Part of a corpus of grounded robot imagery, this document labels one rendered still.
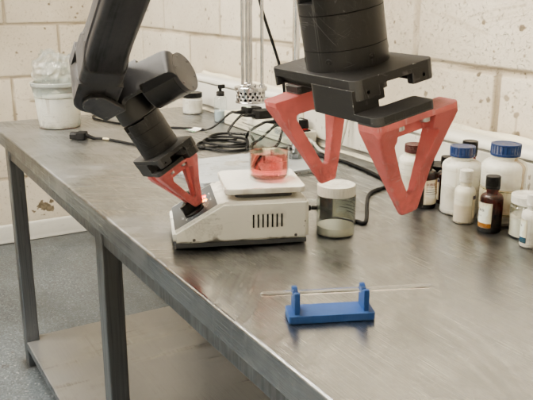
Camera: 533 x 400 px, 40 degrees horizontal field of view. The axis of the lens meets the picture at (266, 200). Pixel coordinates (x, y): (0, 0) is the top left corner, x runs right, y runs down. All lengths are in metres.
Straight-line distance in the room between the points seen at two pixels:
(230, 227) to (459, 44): 0.63
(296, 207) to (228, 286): 0.19
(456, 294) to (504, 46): 0.58
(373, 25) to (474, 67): 0.97
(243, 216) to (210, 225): 0.05
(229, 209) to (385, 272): 0.24
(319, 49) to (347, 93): 0.04
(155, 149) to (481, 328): 0.50
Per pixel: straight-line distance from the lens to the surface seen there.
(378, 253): 1.07
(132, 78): 1.01
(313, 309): 0.86
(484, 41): 1.43
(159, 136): 1.04
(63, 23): 3.48
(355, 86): 0.46
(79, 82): 0.96
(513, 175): 1.21
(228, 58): 2.27
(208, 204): 1.08
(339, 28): 0.48
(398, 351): 0.79
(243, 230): 1.07
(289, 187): 1.07
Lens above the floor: 1.11
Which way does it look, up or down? 16 degrees down
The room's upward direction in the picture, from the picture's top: straight up
